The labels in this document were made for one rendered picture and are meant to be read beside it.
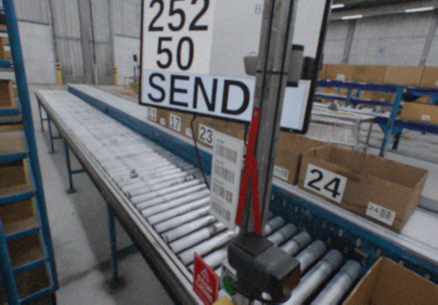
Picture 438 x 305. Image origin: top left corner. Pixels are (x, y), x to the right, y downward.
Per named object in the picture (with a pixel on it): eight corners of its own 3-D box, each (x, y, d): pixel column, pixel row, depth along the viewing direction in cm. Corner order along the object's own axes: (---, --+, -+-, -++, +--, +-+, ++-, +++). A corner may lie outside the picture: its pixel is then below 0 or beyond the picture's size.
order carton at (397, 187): (295, 188, 106) (302, 153, 101) (326, 174, 125) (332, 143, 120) (398, 235, 78) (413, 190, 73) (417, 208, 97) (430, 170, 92)
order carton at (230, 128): (195, 141, 163) (196, 117, 158) (226, 137, 182) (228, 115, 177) (233, 160, 135) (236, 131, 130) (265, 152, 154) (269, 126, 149)
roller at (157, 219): (143, 230, 99) (140, 219, 100) (232, 195, 133) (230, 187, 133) (147, 231, 95) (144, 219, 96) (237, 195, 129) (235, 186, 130)
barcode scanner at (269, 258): (278, 338, 34) (279, 276, 32) (224, 290, 43) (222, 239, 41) (302, 311, 38) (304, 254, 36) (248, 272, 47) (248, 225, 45)
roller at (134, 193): (120, 192, 118) (123, 194, 114) (203, 170, 151) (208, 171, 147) (121, 202, 118) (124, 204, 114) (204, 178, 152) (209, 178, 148)
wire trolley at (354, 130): (301, 167, 375) (313, 102, 345) (339, 175, 354) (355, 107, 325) (291, 196, 280) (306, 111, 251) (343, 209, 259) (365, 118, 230)
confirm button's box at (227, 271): (217, 287, 50) (219, 261, 49) (227, 280, 52) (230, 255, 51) (239, 311, 46) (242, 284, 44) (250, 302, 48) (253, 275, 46)
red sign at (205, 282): (191, 290, 63) (193, 252, 60) (194, 288, 64) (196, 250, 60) (231, 341, 52) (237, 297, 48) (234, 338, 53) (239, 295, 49)
